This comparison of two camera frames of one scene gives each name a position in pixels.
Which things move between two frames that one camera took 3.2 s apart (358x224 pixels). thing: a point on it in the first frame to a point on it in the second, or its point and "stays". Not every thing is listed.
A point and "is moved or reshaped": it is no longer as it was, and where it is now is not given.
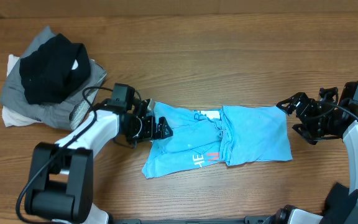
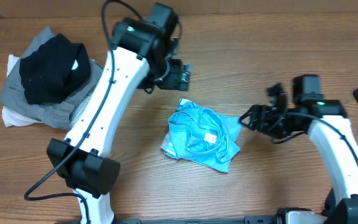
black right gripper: (307, 104) to (260, 121)
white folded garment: (10, 119) stays
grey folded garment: (68, 112) stays
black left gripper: (150, 132) to (176, 78)
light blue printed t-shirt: (230, 135) is moved or reshaped
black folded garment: (47, 76) stays
